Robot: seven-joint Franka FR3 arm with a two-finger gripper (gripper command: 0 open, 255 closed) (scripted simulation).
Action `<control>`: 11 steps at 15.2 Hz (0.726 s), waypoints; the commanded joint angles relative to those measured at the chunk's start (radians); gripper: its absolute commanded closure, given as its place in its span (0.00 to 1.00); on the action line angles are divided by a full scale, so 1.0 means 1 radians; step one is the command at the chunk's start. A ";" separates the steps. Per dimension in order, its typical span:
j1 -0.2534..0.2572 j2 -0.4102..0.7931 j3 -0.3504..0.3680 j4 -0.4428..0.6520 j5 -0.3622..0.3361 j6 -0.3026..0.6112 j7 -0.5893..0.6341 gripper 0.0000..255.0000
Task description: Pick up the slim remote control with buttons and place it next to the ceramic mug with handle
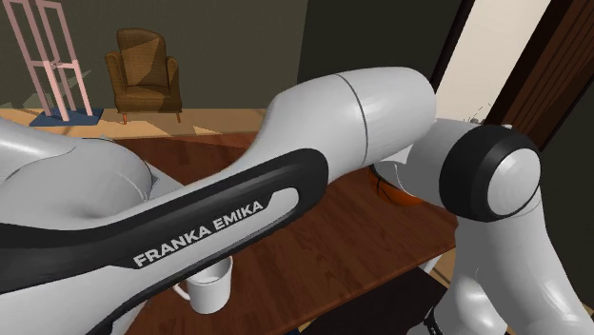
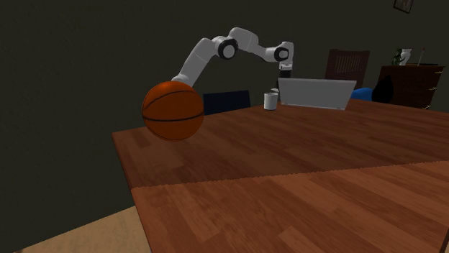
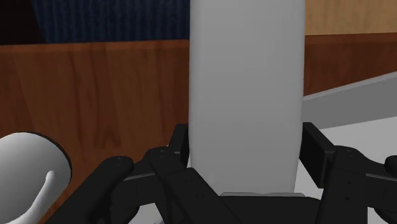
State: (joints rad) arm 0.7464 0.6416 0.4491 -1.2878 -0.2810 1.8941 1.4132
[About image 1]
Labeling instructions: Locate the orange basketball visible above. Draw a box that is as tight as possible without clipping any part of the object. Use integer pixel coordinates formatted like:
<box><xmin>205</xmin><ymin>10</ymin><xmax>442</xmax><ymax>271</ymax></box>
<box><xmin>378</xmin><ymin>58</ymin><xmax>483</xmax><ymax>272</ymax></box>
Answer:
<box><xmin>367</xmin><ymin>166</ymin><xmax>425</xmax><ymax>207</ymax></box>

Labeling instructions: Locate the dark brown door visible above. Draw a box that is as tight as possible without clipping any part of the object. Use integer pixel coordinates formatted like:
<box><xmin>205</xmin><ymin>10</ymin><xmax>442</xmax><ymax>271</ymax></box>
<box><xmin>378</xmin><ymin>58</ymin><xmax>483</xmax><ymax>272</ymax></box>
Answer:
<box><xmin>485</xmin><ymin>0</ymin><xmax>594</xmax><ymax>152</ymax></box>

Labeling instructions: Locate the pink frame stand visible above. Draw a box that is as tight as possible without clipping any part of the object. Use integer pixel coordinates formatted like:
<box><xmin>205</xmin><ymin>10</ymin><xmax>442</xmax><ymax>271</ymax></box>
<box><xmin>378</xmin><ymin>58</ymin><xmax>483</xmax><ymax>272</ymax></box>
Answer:
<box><xmin>3</xmin><ymin>0</ymin><xmax>105</xmax><ymax>128</ymax></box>

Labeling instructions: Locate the brown armchair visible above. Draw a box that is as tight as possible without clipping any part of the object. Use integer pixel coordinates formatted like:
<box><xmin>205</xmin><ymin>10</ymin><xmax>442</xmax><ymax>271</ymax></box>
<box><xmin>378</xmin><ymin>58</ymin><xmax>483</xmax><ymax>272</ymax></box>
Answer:
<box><xmin>105</xmin><ymin>28</ymin><xmax>183</xmax><ymax>126</ymax></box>

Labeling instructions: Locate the white mug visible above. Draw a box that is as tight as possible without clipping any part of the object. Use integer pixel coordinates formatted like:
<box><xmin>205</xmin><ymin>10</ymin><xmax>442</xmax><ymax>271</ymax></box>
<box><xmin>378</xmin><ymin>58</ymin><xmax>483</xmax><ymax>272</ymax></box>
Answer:
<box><xmin>172</xmin><ymin>254</ymin><xmax>233</xmax><ymax>315</ymax></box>

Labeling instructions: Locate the brown wooden table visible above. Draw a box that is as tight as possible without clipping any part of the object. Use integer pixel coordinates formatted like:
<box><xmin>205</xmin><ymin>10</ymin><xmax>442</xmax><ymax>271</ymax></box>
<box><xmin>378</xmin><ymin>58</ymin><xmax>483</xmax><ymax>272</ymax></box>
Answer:
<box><xmin>113</xmin><ymin>133</ymin><xmax>460</xmax><ymax>335</ymax></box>

